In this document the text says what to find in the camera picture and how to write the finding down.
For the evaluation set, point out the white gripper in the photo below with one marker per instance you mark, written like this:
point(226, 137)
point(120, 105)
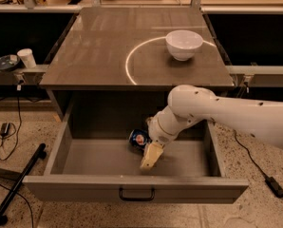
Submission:
point(159, 131)

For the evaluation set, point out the blue pepsi can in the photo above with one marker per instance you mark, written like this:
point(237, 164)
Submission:
point(139, 139)

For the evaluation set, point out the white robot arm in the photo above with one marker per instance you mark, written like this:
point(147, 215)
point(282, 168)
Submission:
point(188, 105)

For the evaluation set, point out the grey open drawer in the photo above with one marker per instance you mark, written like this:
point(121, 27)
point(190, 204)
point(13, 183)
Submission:
point(92, 157)

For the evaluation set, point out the grey cabinet counter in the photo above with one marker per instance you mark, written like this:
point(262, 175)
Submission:
point(124, 48)

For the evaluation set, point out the white ceramic bowl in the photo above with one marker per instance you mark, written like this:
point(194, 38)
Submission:
point(183, 44)

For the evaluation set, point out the black power adapter right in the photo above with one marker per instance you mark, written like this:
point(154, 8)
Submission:
point(274, 186)

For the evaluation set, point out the white paper cup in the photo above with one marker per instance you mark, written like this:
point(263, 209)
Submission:
point(26, 57)

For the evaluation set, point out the dark blue plate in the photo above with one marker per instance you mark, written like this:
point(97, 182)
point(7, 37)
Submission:
point(9, 62)

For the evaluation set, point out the black bar on floor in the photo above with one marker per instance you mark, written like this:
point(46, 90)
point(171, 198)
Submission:
point(40, 153)

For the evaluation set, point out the black drawer handle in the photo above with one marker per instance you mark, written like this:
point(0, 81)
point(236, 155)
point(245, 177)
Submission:
point(136, 195)

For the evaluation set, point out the black adapter with cable left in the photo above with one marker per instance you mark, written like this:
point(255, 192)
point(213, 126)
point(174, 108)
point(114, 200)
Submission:
point(8, 130)

